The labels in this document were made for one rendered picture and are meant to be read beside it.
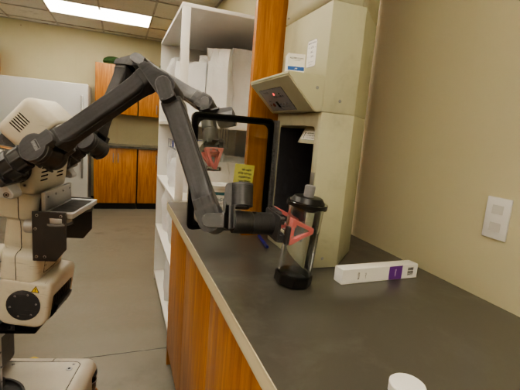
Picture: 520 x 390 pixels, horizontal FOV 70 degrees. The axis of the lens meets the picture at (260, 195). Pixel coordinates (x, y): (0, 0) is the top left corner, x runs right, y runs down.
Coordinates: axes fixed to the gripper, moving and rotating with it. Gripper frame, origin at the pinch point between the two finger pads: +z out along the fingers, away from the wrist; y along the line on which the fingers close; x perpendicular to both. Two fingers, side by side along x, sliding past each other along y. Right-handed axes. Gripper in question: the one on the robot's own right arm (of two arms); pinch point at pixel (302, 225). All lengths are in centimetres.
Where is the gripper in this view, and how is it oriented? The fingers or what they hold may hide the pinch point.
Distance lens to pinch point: 100.1
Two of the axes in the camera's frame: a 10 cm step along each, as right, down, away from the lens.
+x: -1.5, 9.7, 1.8
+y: -3.3, -2.2, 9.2
